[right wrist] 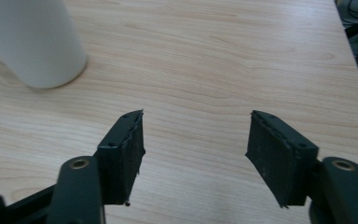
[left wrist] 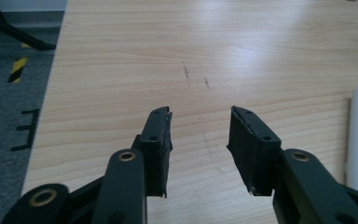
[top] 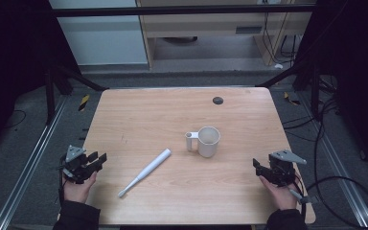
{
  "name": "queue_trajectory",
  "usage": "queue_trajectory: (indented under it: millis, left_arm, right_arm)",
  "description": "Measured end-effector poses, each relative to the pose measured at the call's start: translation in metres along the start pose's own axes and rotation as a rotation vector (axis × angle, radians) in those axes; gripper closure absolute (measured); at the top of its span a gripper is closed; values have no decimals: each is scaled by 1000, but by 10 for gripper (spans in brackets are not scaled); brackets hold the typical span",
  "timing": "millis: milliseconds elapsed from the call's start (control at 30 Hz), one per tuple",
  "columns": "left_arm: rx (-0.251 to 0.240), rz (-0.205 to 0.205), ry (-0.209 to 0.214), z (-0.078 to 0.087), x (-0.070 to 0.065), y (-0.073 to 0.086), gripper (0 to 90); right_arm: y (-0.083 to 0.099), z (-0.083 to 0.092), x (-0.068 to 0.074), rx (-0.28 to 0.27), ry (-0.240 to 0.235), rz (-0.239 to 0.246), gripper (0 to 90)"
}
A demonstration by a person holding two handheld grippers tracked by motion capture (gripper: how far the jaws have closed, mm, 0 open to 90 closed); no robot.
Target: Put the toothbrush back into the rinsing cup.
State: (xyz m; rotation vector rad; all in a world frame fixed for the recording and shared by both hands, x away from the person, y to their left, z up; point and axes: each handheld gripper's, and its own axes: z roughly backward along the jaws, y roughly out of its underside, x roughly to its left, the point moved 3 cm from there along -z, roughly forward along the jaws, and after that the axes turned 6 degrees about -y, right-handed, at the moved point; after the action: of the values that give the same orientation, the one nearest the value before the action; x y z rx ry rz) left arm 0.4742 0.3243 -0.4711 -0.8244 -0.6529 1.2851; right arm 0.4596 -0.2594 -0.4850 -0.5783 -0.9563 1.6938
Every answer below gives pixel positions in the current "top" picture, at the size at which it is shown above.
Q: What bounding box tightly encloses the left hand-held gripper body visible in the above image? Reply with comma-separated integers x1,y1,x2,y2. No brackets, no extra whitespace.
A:
58,145,94,185

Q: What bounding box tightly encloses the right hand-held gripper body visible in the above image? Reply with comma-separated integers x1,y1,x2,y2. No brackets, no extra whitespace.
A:
260,149,308,188

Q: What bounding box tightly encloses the white electric toothbrush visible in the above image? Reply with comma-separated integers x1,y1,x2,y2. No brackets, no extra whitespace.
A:
118,148,173,198

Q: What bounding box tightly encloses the white cup with handle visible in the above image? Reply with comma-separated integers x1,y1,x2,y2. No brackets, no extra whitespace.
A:
184,126,221,159

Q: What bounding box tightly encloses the person's left hand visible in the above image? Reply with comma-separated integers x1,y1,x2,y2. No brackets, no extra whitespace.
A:
62,172,98,204

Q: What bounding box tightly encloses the person's right hand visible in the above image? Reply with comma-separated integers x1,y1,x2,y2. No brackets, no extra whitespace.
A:
258,174,302,211

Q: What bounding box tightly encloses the yellow black striped tape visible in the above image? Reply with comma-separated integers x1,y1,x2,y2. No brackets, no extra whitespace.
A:
78,93,91,112
283,91,301,106

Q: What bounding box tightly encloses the black metal stand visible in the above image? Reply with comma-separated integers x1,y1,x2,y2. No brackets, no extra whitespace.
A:
255,60,321,118
43,63,109,127

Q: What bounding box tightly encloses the white cabinet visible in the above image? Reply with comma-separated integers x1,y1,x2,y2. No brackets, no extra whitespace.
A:
48,0,150,67

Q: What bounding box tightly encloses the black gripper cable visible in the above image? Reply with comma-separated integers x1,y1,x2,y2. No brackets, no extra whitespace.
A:
56,152,70,205
287,175,368,230

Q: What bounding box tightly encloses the aluminium floor rail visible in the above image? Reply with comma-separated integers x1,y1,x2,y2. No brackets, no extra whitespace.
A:
0,95,69,230
296,92,368,228

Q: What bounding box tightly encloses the black floor cable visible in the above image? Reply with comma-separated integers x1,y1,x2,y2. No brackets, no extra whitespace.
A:
281,95,341,143

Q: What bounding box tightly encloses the black metal frame bar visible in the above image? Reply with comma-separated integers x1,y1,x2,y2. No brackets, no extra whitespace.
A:
49,4,317,18

